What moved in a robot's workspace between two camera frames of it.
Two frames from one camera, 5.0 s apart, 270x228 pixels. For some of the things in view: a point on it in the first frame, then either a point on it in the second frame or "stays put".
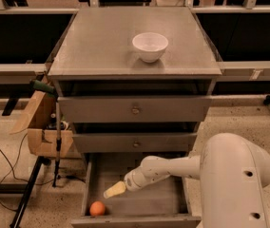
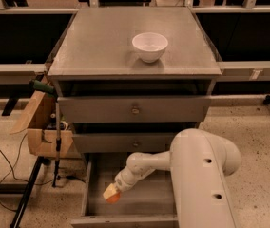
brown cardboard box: [38, 120] stays put
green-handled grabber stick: [51, 90] stays put
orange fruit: [97, 208] to [114, 199]
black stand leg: [26, 196] stays put
